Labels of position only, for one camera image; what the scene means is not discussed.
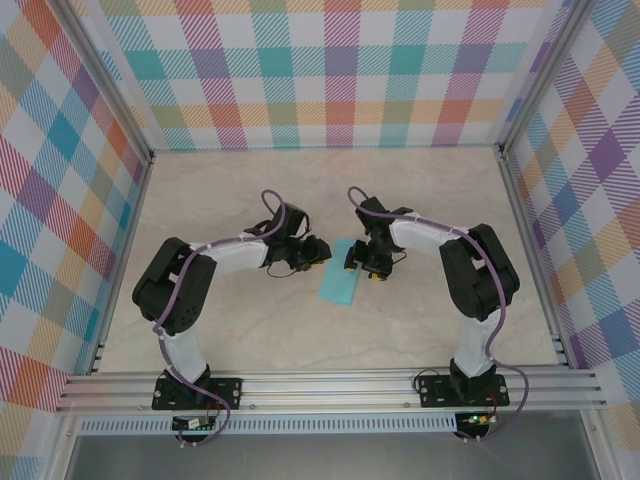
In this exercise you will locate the teal paper sheet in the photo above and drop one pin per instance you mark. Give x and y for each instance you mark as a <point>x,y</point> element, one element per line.
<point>340,287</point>

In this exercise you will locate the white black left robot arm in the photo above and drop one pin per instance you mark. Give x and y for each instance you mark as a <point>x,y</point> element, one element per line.
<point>235,257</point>

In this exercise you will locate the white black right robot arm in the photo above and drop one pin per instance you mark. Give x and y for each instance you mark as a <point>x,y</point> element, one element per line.
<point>420,240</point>

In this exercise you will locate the circuit board with green light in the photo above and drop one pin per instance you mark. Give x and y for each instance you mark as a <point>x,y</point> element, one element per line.
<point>477,420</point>

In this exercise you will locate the small black circuit board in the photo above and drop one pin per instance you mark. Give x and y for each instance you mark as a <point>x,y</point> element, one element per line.
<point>192,424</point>

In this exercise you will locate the aluminium mounting rail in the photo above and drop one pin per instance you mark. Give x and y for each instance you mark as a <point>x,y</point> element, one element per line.
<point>325,392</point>

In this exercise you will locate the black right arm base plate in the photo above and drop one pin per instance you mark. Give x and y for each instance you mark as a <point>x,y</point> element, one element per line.
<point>435,390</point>

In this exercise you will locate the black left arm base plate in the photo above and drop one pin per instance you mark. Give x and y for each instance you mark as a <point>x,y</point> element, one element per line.
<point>227,390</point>

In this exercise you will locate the aluminium side rail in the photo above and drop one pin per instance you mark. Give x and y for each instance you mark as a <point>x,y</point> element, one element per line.
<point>535,260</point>
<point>122,260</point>

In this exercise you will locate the aluminium frame post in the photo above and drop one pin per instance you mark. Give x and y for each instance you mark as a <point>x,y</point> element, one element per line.
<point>107,80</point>
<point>547,80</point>

